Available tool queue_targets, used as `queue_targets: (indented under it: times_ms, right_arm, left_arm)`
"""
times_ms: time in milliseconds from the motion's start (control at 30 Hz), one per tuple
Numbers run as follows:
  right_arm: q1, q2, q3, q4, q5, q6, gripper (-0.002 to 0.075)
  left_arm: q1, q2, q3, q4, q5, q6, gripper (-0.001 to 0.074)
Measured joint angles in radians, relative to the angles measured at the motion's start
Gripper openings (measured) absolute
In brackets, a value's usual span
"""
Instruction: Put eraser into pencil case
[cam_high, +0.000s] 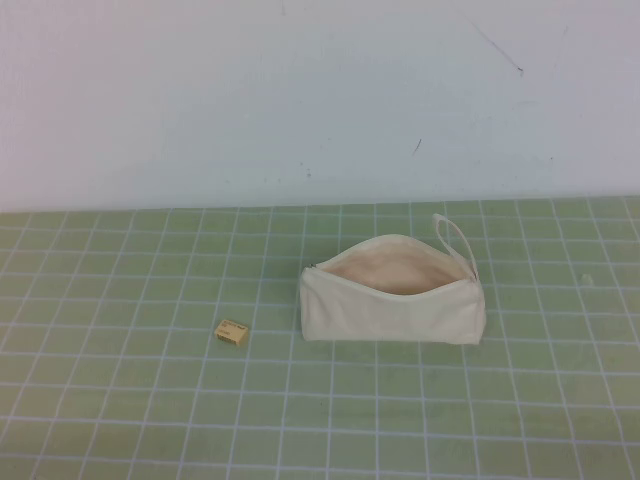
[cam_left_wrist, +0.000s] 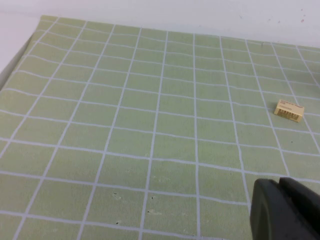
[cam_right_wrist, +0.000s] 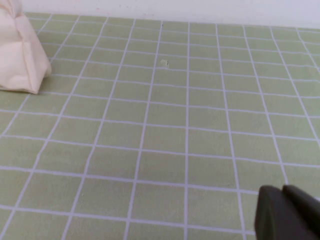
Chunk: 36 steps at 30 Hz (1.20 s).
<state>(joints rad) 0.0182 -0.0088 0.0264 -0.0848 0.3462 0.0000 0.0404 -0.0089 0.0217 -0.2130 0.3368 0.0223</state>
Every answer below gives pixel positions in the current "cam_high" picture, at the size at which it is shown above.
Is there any cream fabric pencil case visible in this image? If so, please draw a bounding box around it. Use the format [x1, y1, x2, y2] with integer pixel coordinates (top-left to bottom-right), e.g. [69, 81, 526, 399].
[298, 213, 485, 347]

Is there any green grid table mat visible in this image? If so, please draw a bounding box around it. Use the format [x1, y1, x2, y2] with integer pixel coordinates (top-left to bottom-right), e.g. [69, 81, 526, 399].
[0, 196, 640, 480]

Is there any small tan eraser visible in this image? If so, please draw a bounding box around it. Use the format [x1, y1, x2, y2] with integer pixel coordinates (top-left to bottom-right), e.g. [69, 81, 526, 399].
[214, 320, 251, 345]

